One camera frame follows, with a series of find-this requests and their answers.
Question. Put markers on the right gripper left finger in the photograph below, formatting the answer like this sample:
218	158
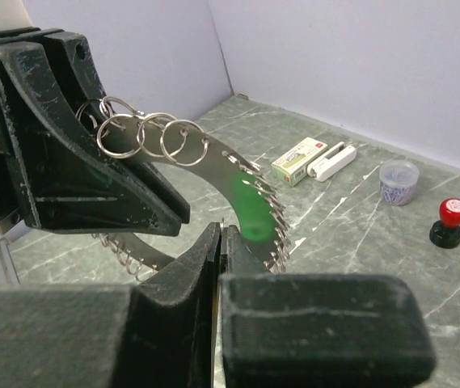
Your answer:
160	333

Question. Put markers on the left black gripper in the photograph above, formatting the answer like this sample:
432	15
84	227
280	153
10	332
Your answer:
53	175

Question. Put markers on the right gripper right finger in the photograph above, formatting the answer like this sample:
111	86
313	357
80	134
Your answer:
318	329

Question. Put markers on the green tagged key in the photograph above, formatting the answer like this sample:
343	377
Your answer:
252	210

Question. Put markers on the green white staple box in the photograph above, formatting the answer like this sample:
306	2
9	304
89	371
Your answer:
291	167

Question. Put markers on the white stapler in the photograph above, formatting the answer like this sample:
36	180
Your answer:
331	161

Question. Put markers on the clear plastic clip jar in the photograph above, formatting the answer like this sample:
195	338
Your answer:
398	180

